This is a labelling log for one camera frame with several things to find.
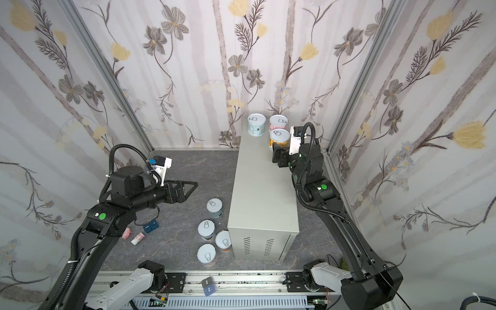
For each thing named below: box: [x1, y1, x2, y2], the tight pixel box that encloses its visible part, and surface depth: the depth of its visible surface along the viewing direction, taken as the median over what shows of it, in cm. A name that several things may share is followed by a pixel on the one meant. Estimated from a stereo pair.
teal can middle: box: [196, 218, 216, 240], surface depth 85 cm
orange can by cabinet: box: [215, 229, 232, 252], surface depth 81 cm
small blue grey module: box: [201, 276, 217, 297], surface depth 73 cm
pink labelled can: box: [268, 114, 289, 134], surface depth 78 cm
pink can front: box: [196, 243, 217, 267], surface depth 78 cm
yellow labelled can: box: [268, 127, 291, 152], surface depth 72 cm
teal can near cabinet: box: [206, 197, 224, 219], surface depth 92 cm
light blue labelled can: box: [247, 113, 267, 137], surface depth 78 cm
